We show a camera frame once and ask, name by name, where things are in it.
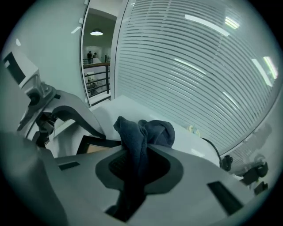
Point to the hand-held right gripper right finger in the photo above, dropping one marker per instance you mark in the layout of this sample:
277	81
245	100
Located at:
190	198

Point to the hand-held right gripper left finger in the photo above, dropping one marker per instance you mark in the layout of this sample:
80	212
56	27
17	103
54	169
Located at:
84	183

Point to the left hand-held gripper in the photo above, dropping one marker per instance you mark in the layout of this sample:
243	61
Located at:
33	88

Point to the black picture frame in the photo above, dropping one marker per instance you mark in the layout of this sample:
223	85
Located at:
92	139

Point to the dark blue cloth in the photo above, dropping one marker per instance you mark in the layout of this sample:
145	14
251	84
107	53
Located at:
141	136

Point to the black railing with wooden handrail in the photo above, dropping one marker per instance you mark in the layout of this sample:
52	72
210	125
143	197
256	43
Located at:
97	72

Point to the small yellow and blue object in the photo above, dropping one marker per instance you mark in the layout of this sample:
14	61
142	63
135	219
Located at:
194	129

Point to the round ceiling pendant lamp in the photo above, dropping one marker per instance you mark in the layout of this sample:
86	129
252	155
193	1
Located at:
96	32

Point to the black clamp bracket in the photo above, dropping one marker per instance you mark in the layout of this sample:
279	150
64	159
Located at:
227	163

